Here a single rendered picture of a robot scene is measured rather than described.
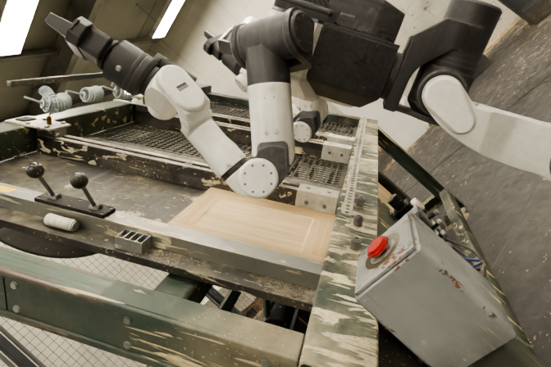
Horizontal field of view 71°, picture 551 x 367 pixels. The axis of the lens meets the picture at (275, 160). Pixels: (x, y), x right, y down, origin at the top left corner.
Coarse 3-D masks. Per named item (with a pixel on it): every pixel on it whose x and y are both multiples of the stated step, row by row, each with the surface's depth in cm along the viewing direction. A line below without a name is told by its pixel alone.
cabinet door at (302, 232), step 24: (216, 192) 120; (192, 216) 103; (216, 216) 105; (240, 216) 107; (264, 216) 109; (288, 216) 111; (312, 216) 112; (240, 240) 94; (264, 240) 96; (288, 240) 98; (312, 240) 99
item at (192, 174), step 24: (48, 120) 135; (48, 144) 135; (72, 144) 133; (96, 144) 135; (120, 168) 130; (144, 168) 128; (168, 168) 126; (192, 168) 124; (288, 192) 117; (312, 192) 116; (336, 192) 118
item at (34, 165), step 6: (36, 162) 89; (30, 168) 88; (36, 168) 88; (42, 168) 89; (30, 174) 88; (36, 174) 88; (42, 174) 90; (42, 180) 92; (48, 186) 94; (48, 192) 95; (54, 198) 96
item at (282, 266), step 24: (0, 192) 98; (24, 192) 100; (72, 216) 94; (120, 216) 94; (168, 240) 89; (192, 240) 88; (216, 240) 89; (240, 264) 86; (264, 264) 84; (288, 264) 83; (312, 264) 85; (312, 288) 83
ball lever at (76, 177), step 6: (72, 174) 86; (78, 174) 86; (84, 174) 87; (72, 180) 85; (78, 180) 85; (84, 180) 86; (72, 186) 86; (78, 186) 86; (84, 186) 87; (84, 192) 89; (90, 198) 91; (90, 204) 94; (96, 204) 94; (96, 210) 93
